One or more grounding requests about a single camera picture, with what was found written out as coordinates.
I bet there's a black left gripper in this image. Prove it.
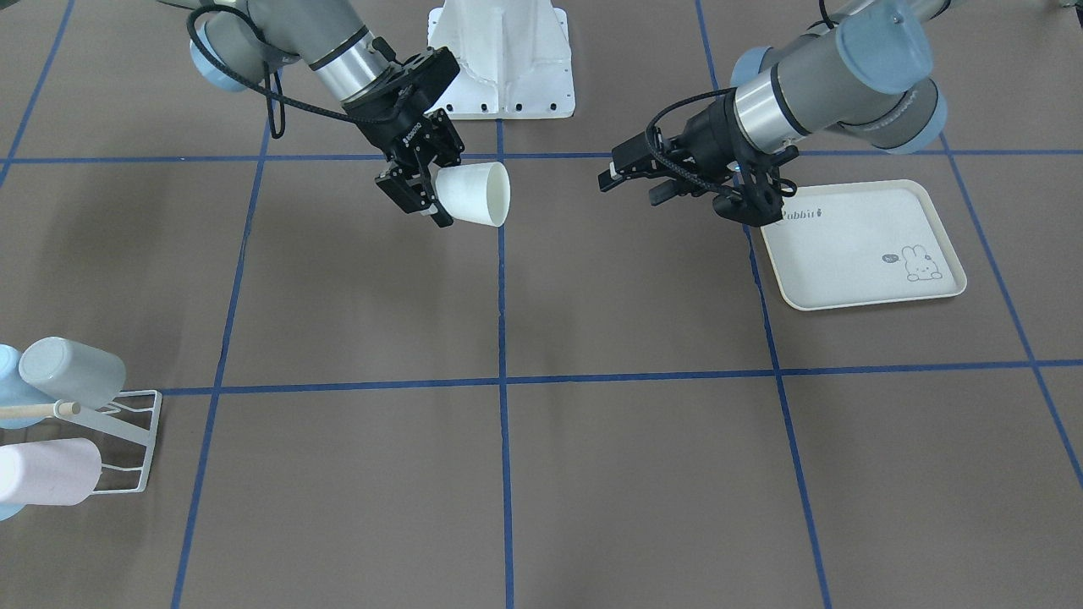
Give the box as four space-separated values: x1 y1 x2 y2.
598 98 741 206

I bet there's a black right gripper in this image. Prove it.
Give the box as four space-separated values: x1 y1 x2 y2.
342 63 465 228

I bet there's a cream white plastic cup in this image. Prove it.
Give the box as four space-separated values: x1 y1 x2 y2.
436 161 511 228

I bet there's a grey plastic cup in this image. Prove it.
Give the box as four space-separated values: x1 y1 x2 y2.
17 337 127 409

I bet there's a pink plastic cup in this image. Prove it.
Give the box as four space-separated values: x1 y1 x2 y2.
1 438 103 506

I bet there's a light blue plastic cup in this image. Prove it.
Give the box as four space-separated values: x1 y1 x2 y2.
0 502 25 521

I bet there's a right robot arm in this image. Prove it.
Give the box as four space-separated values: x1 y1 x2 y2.
174 1 465 228

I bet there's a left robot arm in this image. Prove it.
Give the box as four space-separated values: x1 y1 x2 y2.
598 1 955 226

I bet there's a cream rabbit print tray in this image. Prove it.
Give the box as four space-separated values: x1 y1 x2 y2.
761 178 968 311

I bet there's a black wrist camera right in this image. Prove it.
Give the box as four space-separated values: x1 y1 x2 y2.
384 47 460 111

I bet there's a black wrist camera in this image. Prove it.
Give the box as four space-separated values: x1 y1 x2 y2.
384 47 460 111
712 144 800 228

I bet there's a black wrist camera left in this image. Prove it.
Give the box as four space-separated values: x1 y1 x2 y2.
712 144 800 228

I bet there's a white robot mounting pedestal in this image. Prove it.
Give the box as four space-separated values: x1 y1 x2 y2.
426 1 576 120

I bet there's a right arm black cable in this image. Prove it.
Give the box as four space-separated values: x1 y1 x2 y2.
186 4 399 140

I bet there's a white wire cup rack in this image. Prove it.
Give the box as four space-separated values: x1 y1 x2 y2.
1 390 164 495

